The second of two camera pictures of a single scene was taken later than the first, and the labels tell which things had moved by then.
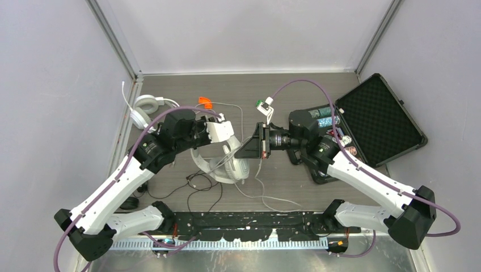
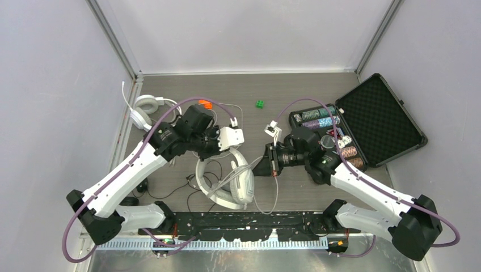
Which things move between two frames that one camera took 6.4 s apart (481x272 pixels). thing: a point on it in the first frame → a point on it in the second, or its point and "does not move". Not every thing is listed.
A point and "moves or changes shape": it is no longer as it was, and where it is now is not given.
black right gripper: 252,148 → 264,166
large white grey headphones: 230,169 moves or changes shape
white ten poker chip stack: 345,140 does not move
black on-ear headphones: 132,202 does not move
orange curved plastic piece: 204,100 does not move
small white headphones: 147,108 does not move
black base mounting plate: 254,226 does not move
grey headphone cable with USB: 260,168 → 241,170
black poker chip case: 371,120 does not move
